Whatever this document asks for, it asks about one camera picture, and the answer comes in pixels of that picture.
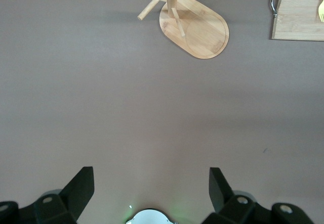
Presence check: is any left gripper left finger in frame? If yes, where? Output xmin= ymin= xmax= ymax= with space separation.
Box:
xmin=0 ymin=166 xmax=95 ymax=224

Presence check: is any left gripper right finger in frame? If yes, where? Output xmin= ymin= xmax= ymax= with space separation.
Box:
xmin=202 ymin=167 xmax=315 ymax=224

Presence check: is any wooden mug tree stand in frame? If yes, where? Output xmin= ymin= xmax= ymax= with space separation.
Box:
xmin=134 ymin=0 xmax=230 ymax=60

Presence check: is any bamboo cutting board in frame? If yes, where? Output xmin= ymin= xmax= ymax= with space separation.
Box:
xmin=269 ymin=0 xmax=324 ymax=42

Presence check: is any yellow plastic fork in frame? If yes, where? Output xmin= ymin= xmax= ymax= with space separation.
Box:
xmin=317 ymin=0 xmax=324 ymax=23

